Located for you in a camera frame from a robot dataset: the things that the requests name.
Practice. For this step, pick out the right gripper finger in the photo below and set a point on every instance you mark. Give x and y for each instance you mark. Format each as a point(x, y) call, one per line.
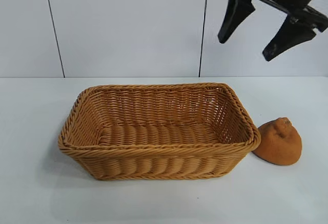
point(237, 11)
point(292, 37)

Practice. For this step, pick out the brown bread roll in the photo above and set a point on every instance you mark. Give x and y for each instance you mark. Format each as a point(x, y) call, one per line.
point(279, 144)

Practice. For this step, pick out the tan woven wicker basket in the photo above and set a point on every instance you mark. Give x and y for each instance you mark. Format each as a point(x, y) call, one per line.
point(153, 162)

